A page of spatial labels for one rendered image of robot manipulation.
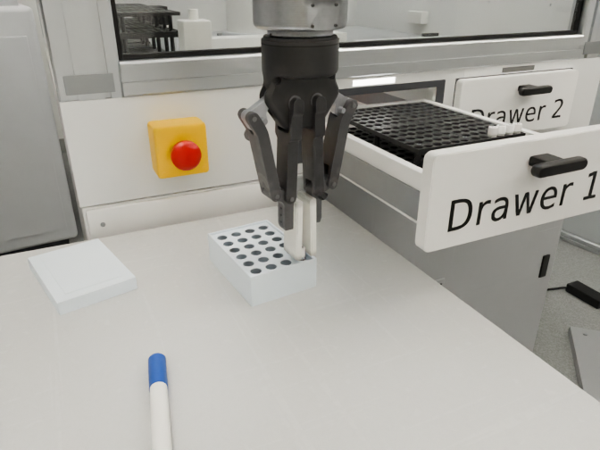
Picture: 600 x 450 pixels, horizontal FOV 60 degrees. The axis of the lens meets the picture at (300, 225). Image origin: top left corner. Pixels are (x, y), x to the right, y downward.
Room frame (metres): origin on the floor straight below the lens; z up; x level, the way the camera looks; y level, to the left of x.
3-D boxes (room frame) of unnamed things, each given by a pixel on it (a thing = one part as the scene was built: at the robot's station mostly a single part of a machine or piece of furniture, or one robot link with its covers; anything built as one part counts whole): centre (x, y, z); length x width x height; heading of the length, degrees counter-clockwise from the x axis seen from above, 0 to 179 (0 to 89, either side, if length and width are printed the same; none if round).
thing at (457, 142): (0.65, -0.22, 0.90); 0.18 x 0.02 x 0.01; 115
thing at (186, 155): (0.67, 0.15, 0.88); 0.04 x 0.03 x 0.04; 115
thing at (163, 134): (0.70, 0.17, 0.88); 0.07 x 0.05 x 0.07; 115
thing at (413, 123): (0.74, -0.18, 0.87); 0.22 x 0.18 x 0.06; 25
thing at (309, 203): (0.53, -0.01, 0.84); 0.03 x 0.01 x 0.07; 31
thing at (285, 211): (0.51, 0.02, 0.86); 0.03 x 0.01 x 0.05; 121
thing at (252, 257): (0.55, 0.05, 0.78); 0.12 x 0.08 x 0.04; 31
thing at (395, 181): (0.75, -0.17, 0.86); 0.40 x 0.26 x 0.06; 25
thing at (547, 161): (0.54, -0.27, 0.91); 0.07 x 0.04 x 0.01; 115
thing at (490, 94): (0.99, -0.41, 0.87); 0.29 x 0.02 x 0.11; 115
